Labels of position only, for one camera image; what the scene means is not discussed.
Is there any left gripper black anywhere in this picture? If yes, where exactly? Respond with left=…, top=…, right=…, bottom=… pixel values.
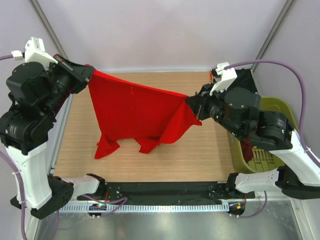
left=44, top=53, right=96, bottom=117

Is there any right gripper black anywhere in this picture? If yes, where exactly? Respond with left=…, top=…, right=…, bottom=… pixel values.
left=186, top=81, right=243, bottom=139

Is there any bright red t-shirt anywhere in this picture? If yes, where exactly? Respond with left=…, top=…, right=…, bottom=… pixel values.
left=88, top=70, right=202, bottom=159

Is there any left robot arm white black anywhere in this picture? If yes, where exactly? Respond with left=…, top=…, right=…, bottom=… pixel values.
left=0, top=54, right=106, bottom=220

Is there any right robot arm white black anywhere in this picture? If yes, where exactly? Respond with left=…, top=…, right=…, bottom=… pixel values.
left=185, top=84, right=320, bottom=200

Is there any folded orange t-shirt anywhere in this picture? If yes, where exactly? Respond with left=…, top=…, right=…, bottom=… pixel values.
left=209, top=71, right=215, bottom=84

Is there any folded black t-shirt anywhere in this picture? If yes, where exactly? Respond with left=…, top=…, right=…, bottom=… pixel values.
left=234, top=68, right=258, bottom=93

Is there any dark red t-shirt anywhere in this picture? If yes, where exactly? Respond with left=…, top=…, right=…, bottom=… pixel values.
left=240, top=137, right=254, bottom=163

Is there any green plastic tub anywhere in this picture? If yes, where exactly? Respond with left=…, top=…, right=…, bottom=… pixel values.
left=228, top=96, right=299, bottom=174

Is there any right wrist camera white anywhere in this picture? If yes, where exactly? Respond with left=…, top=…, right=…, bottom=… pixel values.
left=209, top=62, right=237, bottom=96

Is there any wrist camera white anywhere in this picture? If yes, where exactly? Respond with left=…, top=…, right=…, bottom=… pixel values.
left=11, top=36, right=58, bottom=68
left=209, top=62, right=237, bottom=96

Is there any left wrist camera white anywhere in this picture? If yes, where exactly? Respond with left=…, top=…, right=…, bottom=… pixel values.
left=11, top=36, right=58, bottom=68

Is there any left aluminium corner post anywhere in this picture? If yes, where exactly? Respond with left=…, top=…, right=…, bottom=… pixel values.
left=28, top=0, right=68, bottom=59

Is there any aluminium corner post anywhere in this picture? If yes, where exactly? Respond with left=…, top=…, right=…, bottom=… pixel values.
left=28, top=0, right=68, bottom=59
left=256, top=0, right=297, bottom=60

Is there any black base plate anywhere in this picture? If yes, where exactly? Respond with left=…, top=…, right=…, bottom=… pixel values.
left=90, top=181, right=256, bottom=206

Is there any right aluminium corner post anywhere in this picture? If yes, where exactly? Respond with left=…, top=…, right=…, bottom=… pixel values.
left=256, top=0, right=297, bottom=60

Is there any slotted cable duct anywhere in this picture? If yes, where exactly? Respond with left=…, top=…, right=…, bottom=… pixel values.
left=59, top=202, right=229, bottom=213

